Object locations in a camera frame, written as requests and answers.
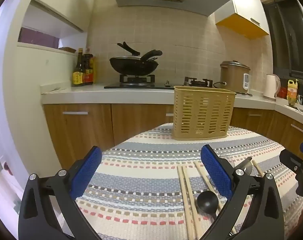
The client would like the black handled pot lid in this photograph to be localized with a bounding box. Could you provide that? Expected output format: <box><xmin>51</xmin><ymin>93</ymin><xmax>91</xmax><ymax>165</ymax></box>
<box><xmin>117</xmin><ymin>41</ymin><xmax>142</xmax><ymax>60</ymax></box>

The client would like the striped woven tablecloth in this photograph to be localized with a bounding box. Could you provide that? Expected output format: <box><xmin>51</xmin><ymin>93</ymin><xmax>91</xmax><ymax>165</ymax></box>
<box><xmin>75</xmin><ymin>122</ymin><xmax>303</xmax><ymax>240</ymax></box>

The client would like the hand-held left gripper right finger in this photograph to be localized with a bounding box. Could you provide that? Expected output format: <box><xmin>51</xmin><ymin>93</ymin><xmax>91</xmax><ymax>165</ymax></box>
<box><xmin>200</xmin><ymin>144</ymin><xmax>285</xmax><ymax>240</ymax></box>

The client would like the white electric kettle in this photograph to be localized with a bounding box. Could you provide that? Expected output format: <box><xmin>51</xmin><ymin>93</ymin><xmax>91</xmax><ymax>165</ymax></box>
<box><xmin>263</xmin><ymin>74</ymin><xmax>281</xmax><ymax>101</ymax></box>

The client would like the steel sink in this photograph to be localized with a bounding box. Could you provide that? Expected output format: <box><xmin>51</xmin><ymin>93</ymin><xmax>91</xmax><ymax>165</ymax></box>
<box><xmin>288</xmin><ymin>102</ymin><xmax>303</xmax><ymax>117</ymax></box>

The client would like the red label sauce bottle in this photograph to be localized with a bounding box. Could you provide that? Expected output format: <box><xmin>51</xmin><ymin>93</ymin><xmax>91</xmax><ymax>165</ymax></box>
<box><xmin>82</xmin><ymin>48</ymin><xmax>95</xmax><ymax>85</ymax></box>

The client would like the brown rice cooker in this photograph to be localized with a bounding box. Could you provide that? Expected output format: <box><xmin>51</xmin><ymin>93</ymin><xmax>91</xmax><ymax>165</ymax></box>
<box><xmin>220</xmin><ymin>60</ymin><xmax>251</xmax><ymax>95</ymax></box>

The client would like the white and yellow wall cabinet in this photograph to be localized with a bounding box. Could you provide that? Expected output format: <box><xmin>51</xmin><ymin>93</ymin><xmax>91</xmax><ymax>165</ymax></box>
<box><xmin>215</xmin><ymin>0</ymin><xmax>271</xmax><ymax>40</ymax></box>

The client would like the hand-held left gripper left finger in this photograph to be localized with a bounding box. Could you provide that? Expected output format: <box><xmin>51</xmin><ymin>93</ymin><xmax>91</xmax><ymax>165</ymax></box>
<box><xmin>18</xmin><ymin>145</ymin><xmax>103</xmax><ymax>240</ymax></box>

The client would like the black plastic spoon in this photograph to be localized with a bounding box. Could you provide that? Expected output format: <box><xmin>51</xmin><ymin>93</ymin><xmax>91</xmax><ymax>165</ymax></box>
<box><xmin>196</xmin><ymin>190</ymin><xmax>220</xmax><ymax>222</ymax></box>

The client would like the dark window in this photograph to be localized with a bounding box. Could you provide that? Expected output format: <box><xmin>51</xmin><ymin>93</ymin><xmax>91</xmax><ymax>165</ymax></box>
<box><xmin>262</xmin><ymin>0</ymin><xmax>303</xmax><ymax>81</ymax></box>

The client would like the beige plastic utensil basket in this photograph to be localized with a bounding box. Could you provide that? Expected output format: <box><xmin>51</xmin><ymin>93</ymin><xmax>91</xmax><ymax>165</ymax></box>
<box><xmin>172</xmin><ymin>86</ymin><xmax>236</xmax><ymax>141</ymax></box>

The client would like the black wok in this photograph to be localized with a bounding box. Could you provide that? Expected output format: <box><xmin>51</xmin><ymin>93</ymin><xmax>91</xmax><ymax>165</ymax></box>
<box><xmin>109</xmin><ymin>49</ymin><xmax>163</xmax><ymax>77</ymax></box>

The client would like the translucent grey soup spoon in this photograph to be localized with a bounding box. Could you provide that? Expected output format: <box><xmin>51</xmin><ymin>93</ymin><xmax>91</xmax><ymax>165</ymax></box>
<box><xmin>221</xmin><ymin>156</ymin><xmax>253</xmax><ymax>178</ymax></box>

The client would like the dark soy sauce bottle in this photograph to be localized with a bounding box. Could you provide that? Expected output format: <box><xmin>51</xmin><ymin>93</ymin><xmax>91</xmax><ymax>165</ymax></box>
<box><xmin>72</xmin><ymin>48</ymin><xmax>86</xmax><ymax>87</ymax></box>

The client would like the yellow oil bottle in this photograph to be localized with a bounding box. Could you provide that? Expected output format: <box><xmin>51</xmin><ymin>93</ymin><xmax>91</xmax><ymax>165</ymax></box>
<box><xmin>287</xmin><ymin>79</ymin><xmax>299</xmax><ymax>106</ymax></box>

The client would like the white open wall shelf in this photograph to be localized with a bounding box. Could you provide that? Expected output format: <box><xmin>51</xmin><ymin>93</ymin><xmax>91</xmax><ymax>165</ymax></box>
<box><xmin>17</xmin><ymin>0</ymin><xmax>85</xmax><ymax>53</ymax></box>

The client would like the black gas cooktop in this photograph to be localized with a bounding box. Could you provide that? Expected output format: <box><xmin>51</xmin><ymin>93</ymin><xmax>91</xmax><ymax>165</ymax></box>
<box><xmin>104</xmin><ymin>74</ymin><xmax>214</xmax><ymax>90</ymax></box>

